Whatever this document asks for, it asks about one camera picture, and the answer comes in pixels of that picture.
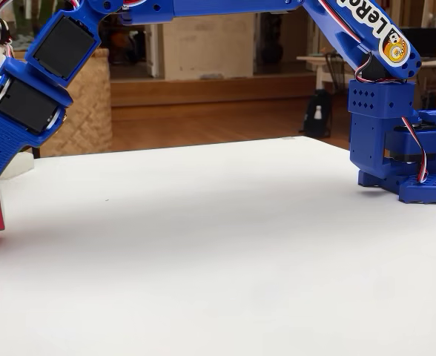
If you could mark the dark computer monitor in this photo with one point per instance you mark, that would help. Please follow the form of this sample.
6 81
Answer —
420 41

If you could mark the white desk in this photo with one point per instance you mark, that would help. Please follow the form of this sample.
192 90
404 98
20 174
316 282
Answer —
320 63

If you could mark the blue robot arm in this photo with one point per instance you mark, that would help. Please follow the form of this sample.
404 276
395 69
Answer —
381 111

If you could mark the woven wicker basket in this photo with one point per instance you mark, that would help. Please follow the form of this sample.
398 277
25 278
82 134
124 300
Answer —
88 111

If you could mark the black backpack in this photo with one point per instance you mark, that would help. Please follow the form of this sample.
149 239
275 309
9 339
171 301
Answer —
316 115

